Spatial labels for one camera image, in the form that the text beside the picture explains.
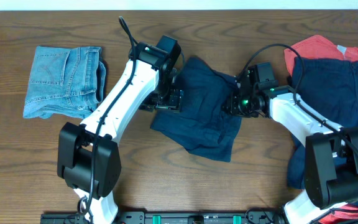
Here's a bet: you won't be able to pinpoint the navy blue shorts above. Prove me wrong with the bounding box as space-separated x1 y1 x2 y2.
150 57 242 162

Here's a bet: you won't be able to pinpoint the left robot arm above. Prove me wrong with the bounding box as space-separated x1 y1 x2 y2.
53 36 183 223

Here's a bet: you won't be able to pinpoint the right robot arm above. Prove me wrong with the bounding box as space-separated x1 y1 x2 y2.
223 66 358 223

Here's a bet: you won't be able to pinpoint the red t-shirt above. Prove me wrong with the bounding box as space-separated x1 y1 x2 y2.
283 34 358 224

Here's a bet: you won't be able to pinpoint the navy shorts in pile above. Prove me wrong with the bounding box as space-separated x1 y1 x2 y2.
287 56 358 208

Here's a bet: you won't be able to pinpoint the folded light blue jeans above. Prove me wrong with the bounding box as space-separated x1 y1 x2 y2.
23 46 107 119

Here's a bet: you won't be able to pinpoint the right black cable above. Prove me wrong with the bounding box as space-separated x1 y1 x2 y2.
236 43 358 224

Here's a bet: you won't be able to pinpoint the black cable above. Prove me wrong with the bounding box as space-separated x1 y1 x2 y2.
236 43 358 224
76 16 139 224

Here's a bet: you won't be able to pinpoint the left black cable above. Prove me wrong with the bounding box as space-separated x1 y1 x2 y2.
76 16 139 224

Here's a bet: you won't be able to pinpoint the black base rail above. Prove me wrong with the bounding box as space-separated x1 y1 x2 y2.
40 208 288 224

